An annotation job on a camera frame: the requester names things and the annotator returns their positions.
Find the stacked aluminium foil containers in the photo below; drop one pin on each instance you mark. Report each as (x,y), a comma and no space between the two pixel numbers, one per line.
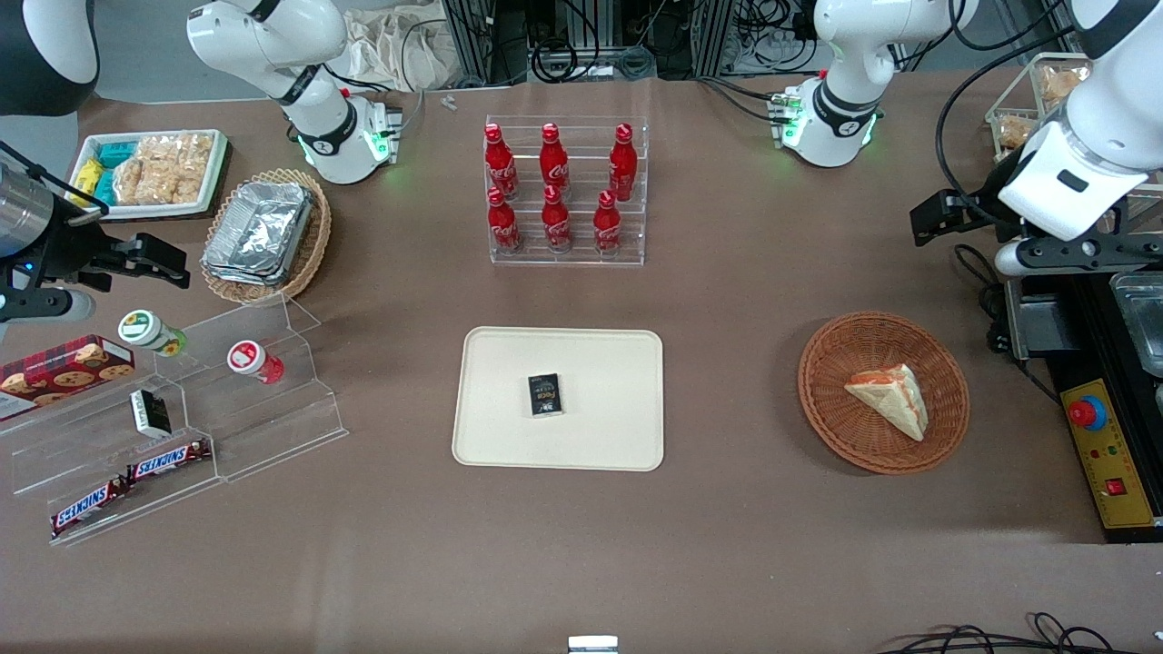
(259,232)

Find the aluminium frame rack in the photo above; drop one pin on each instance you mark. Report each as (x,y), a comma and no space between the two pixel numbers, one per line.
(482,41)

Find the small black box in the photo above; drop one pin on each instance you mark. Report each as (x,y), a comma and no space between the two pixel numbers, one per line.
(545,396)

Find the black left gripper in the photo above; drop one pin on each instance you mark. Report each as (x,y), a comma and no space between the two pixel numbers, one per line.
(983,206)

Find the teal snack packet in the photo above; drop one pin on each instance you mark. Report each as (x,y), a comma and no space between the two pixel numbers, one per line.
(115,153)
(104,189)

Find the rice cracker bag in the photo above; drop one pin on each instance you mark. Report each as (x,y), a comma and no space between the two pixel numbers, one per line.
(186,163)
(141,180)

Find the cream plastic tray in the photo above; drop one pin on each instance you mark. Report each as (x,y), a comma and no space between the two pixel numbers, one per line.
(600,427)

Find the snickers chocolate bar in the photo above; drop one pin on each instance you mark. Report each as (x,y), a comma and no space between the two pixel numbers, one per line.
(84,507)
(168,461)

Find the fried snack bag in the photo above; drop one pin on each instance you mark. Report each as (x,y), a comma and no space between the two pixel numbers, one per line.
(1013,133)
(1058,84)

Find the red lid cup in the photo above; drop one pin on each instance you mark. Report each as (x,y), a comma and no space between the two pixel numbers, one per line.
(250,358)

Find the red emergency stop button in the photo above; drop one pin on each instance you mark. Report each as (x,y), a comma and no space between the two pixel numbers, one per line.
(1087,413)

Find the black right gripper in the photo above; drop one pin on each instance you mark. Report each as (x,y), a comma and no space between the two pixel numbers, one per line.
(64,247)

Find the black machine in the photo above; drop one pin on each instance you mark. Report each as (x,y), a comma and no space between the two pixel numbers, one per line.
(1081,327)

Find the clear acrylic stepped shelf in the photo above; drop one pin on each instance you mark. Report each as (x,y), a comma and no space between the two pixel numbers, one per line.
(273,427)

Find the yellow control box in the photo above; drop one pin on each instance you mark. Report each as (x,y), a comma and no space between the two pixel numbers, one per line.
(1122,472)

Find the white snack tray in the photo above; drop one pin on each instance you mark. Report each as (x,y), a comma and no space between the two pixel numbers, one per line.
(213,186)

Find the triangular sandwich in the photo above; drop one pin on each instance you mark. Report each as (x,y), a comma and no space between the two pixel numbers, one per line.
(895,398)

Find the light oval wicker basket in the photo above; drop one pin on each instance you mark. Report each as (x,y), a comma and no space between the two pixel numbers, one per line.
(313,245)

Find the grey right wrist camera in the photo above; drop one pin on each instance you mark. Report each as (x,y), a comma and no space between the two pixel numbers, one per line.
(45,305)

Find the clear acrylic bottle rack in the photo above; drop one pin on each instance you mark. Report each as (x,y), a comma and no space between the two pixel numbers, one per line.
(581,259)

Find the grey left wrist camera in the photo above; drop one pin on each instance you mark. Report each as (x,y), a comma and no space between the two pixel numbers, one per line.
(1054,256)

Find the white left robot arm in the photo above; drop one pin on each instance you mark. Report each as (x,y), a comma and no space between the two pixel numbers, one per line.
(849,54)

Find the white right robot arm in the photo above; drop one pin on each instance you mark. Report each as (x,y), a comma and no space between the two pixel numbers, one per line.
(273,36)

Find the green lid cup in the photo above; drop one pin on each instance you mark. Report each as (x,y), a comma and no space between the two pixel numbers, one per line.
(145,330)

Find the brown round wicker basket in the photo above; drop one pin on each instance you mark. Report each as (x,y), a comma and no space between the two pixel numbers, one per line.
(836,400)

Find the beige cloth bag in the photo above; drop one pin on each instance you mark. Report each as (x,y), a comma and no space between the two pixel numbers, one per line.
(391,50)

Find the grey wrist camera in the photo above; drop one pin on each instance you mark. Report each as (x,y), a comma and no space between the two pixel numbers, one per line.
(1054,256)
(45,305)

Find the black and white box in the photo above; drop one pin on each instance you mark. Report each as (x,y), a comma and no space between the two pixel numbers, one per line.
(150,413)

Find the steel pan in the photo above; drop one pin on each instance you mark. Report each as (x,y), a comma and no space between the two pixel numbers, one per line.
(1145,322)

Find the red cola bottle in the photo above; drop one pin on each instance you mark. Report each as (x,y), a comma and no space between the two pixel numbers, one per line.
(502,225)
(499,163)
(622,165)
(556,223)
(552,162)
(607,227)

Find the yellow snack packet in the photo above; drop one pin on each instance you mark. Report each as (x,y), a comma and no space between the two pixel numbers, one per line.
(87,176)

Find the red cookie box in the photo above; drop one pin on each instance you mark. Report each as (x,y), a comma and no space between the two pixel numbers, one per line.
(64,371)

